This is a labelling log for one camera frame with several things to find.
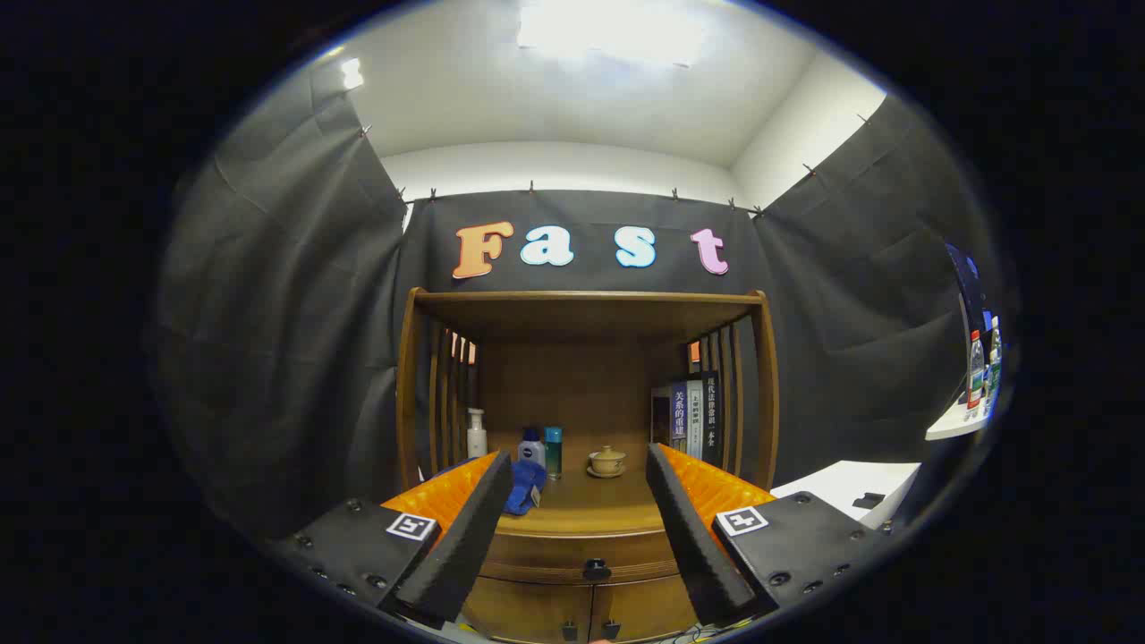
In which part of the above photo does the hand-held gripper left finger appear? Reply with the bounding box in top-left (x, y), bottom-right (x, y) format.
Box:
top-left (273, 450), bottom-right (513, 627)

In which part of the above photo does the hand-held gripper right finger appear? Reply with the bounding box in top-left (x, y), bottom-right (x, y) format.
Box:
top-left (645, 442), bottom-right (895, 627)

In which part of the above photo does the wooden drawer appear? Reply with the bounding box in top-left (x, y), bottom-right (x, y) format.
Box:
top-left (479, 532), bottom-right (681, 582)

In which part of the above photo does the wooden cabinet door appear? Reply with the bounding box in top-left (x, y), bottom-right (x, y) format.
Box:
top-left (461, 577), bottom-right (593, 644)
top-left (590, 575), bottom-right (700, 643)

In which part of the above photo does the wooden countertop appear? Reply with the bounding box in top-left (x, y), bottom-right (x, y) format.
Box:
top-left (490, 461), bottom-right (667, 538)

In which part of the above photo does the wooden cabinet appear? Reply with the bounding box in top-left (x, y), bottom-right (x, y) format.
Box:
top-left (396, 288), bottom-right (781, 644)

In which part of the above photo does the blue towel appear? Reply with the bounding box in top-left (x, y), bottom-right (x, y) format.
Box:
top-left (503, 459), bottom-right (548, 516)

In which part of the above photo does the book with blue spine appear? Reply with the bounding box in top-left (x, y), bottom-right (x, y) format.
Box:
top-left (651, 380), bottom-right (690, 453)

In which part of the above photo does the book with pale spine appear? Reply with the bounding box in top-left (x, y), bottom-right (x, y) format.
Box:
top-left (686, 380), bottom-right (705, 459)

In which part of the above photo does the book with black spine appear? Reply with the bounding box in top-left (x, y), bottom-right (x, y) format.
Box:
top-left (702, 371), bottom-right (722, 466)

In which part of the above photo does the white printer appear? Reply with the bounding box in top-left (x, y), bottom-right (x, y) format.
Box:
top-left (771, 460), bottom-right (922, 530)

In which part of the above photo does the white shelf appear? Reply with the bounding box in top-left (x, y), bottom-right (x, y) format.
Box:
top-left (926, 394), bottom-right (994, 441)

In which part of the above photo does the bottle with red label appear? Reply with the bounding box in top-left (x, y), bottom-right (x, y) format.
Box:
top-left (966, 329), bottom-right (986, 412)

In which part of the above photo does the dark blue board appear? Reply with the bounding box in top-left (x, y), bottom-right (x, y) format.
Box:
top-left (946, 241), bottom-right (992, 336)

